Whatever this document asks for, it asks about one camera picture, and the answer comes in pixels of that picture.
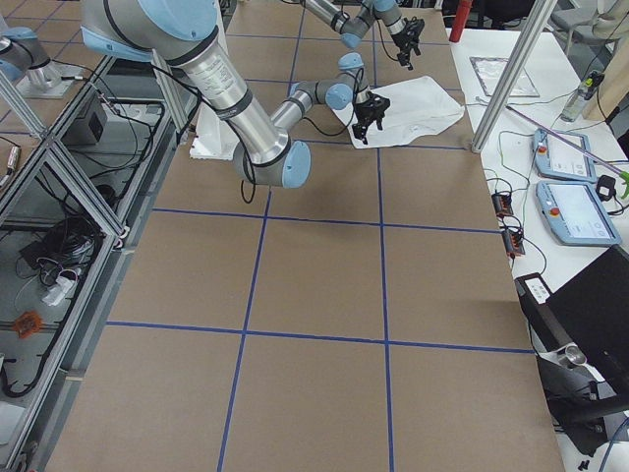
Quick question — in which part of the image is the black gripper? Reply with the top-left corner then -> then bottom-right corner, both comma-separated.
392,17 -> 426,70
352,93 -> 390,145

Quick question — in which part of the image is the white long-sleeve printed shirt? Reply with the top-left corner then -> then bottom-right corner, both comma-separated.
348,76 -> 464,149

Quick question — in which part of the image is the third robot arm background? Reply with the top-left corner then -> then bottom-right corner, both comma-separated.
1,27 -> 72,99

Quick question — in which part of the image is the silver framed tray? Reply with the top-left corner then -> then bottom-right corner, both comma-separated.
469,55 -> 541,99

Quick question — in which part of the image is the black orange adapter box upper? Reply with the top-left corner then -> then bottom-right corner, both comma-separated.
491,193 -> 514,217

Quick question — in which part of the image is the black orange adapter box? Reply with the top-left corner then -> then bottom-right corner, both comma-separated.
501,228 -> 526,259
491,193 -> 514,217

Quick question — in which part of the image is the upper blue teach pendant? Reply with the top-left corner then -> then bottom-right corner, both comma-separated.
533,129 -> 597,183

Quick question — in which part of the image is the blue teach pendant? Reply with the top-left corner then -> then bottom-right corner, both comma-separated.
535,180 -> 622,247
533,129 -> 597,183

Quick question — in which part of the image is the clear plastic water bottle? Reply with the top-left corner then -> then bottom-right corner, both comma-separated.
559,70 -> 604,123

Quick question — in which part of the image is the black orange adapter box lower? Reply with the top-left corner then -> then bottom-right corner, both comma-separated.
501,228 -> 526,259

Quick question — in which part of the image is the lower blue teach pendant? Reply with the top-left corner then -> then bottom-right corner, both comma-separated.
535,180 -> 622,247

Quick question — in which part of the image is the purple green grabber stick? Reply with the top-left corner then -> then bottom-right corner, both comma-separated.
505,104 -> 629,199

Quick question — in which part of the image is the black laptop computer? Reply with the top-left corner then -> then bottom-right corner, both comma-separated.
515,245 -> 628,392

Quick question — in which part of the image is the black robot wrist cable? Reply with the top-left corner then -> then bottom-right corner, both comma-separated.
239,66 -> 370,204

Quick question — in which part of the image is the aluminium frame post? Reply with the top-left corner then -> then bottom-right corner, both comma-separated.
471,0 -> 557,153

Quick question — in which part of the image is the white pedestal column with base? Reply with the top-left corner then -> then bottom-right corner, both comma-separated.
190,104 -> 239,160

